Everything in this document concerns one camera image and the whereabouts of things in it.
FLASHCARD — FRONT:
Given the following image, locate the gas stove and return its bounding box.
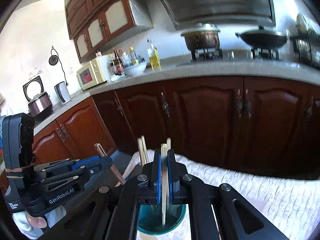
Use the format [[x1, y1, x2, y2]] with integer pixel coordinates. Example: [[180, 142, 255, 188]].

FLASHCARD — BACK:
[[176, 47, 283, 67]]

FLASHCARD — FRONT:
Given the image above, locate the white electric kettle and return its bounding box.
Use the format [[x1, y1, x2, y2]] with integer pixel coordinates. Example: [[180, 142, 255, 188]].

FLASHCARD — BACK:
[[54, 81, 72, 105]]

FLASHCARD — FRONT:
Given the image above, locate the black round wall device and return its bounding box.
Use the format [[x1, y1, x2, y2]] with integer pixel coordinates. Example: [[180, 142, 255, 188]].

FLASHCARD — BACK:
[[48, 47, 60, 67]]

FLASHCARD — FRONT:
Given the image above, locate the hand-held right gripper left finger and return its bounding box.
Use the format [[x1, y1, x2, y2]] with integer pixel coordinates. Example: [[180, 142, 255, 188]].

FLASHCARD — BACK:
[[75, 149, 162, 240]]

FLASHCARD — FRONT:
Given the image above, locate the dark sauce bottle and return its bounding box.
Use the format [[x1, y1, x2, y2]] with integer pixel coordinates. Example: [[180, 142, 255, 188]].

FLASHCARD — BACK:
[[113, 49, 125, 75]]

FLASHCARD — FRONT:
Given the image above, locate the brown side cabinet door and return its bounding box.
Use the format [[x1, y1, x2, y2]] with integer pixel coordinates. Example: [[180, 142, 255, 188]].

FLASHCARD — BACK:
[[56, 104, 118, 155], [32, 129, 73, 164]]

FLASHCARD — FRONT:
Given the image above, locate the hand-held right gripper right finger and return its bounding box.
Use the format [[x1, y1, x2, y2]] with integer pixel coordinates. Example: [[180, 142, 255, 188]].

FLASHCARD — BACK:
[[167, 149, 290, 240]]

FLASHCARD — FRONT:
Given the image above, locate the open rice cooker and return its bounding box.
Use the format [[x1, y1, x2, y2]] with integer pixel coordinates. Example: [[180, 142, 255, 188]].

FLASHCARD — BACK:
[[22, 75, 53, 120]]

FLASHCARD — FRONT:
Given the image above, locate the white bowl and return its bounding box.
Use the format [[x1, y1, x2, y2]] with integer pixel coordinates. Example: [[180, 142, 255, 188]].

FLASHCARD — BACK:
[[124, 62, 147, 77]]

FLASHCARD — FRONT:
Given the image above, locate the yellow cooking oil bottle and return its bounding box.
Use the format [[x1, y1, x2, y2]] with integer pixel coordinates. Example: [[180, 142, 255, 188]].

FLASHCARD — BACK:
[[146, 39, 162, 69]]

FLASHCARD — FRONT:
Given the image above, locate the brown wall cabinet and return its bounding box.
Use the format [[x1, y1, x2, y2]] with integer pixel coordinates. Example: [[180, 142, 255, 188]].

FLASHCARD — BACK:
[[64, 0, 154, 64]]

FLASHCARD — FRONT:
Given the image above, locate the brown cooking pot with lid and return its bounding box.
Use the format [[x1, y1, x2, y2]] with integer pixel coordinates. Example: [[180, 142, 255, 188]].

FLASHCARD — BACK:
[[180, 23, 222, 52]]

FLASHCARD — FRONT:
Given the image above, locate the quilted pale pink tablecloth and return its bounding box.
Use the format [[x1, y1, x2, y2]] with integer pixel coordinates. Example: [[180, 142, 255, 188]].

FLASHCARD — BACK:
[[122, 149, 320, 240]]

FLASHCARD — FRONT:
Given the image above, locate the black wire dish rack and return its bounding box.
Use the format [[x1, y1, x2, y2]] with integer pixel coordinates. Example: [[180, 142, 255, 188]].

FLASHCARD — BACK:
[[290, 14, 320, 69]]

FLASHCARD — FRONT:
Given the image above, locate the black wok with lid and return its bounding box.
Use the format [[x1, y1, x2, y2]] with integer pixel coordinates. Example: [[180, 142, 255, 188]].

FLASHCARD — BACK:
[[235, 25, 288, 49]]

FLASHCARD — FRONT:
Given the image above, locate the person's left hand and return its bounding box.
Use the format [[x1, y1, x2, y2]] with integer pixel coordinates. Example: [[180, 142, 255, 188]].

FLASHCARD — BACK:
[[26, 215, 48, 229]]

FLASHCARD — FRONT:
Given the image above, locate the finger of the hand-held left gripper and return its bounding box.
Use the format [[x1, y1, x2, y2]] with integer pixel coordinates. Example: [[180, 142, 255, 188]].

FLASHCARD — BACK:
[[40, 157, 114, 193], [34, 154, 108, 172]]

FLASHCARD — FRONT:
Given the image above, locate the dark brown chopstick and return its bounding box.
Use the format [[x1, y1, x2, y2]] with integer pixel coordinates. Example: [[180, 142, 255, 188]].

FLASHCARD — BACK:
[[94, 143, 126, 186]]

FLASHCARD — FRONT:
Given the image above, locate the steel range hood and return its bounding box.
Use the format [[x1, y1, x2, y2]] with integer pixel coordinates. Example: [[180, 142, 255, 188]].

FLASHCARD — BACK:
[[146, 0, 277, 29]]

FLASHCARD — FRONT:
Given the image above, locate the clear bottle with yellow cap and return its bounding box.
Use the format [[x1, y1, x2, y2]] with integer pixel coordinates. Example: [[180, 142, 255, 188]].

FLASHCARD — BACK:
[[129, 47, 139, 65]]

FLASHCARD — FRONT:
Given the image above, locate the dark brown cabinet door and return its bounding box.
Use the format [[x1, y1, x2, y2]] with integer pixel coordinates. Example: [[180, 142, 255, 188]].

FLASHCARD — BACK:
[[243, 76, 311, 177], [92, 90, 132, 153], [115, 84, 173, 155], [164, 77, 245, 167], [309, 84, 320, 178]]

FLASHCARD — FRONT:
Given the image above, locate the cream microwave oven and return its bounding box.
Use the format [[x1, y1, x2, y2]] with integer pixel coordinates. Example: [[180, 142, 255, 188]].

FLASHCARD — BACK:
[[76, 56, 112, 90]]

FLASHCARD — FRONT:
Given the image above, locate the teal glass cup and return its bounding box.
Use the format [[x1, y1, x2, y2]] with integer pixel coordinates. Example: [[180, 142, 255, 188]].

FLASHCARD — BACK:
[[137, 204, 187, 235]]

